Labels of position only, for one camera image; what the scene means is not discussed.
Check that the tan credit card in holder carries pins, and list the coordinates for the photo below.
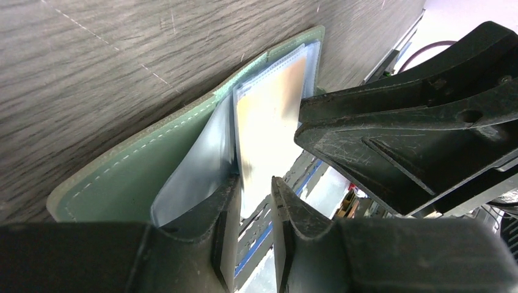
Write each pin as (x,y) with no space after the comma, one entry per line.
(267,113)

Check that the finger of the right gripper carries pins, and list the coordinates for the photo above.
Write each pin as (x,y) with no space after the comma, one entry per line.
(440,137)

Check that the green card holder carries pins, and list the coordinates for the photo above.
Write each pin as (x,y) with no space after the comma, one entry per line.
(121,184)

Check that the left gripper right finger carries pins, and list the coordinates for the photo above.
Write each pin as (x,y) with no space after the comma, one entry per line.
(313,253)

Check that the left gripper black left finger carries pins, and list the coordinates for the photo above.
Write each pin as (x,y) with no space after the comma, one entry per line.
(194,253)

